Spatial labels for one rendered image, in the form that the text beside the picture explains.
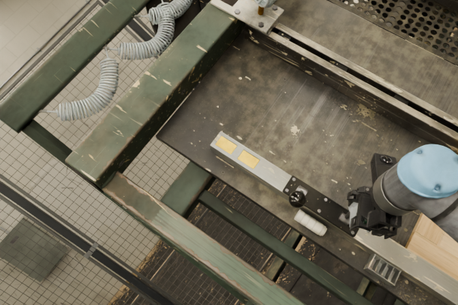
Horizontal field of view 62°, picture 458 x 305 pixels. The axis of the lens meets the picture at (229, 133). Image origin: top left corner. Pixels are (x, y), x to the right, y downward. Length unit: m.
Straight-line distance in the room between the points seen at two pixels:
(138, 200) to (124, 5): 0.84
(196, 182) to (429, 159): 0.64
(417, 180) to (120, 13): 1.24
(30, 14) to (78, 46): 4.18
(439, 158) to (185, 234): 0.58
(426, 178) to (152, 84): 0.70
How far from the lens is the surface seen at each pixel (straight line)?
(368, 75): 1.14
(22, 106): 1.45
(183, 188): 1.05
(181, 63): 1.06
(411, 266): 1.03
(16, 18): 5.66
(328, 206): 0.98
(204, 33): 1.11
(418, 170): 0.58
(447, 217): 0.62
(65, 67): 1.47
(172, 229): 0.94
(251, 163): 0.99
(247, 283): 0.93
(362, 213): 0.77
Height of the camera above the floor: 2.00
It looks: 17 degrees down
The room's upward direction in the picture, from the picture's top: 47 degrees counter-clockwise
